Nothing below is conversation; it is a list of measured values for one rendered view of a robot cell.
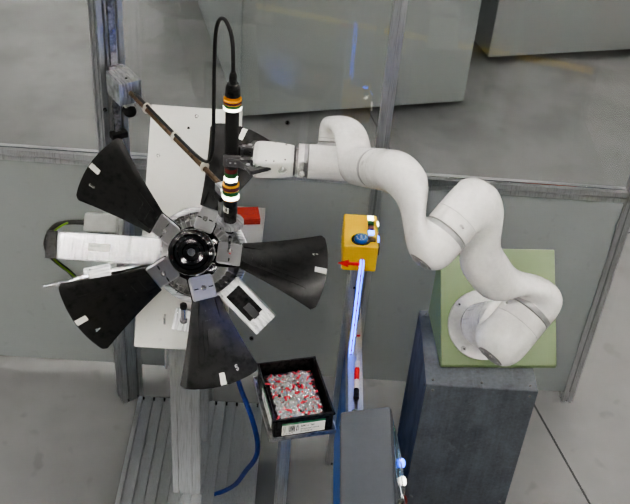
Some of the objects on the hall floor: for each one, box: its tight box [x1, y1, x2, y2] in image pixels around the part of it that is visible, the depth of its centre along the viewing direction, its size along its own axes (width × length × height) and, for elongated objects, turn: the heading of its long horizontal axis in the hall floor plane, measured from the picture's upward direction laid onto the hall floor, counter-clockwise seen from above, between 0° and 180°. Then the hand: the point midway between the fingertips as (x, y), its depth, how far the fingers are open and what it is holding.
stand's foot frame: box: [115, 396, 262, 504], centre depth 346 cm, size 62×46×8 cm
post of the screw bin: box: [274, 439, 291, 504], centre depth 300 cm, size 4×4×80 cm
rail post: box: [326, 300, 345, 465], centre depth 336 cm, size 4×4×78 cm
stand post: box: [169, 349, 201, 497], centre depth 313 cm, size 4×9×91 cm, turn 84°
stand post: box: [201, 389, 209, 442], centre depth 324 cm, size 4×9×115 cm, turn 84°
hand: (232, 155), depth 241 cm, fingers closed on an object, 4 cm apart
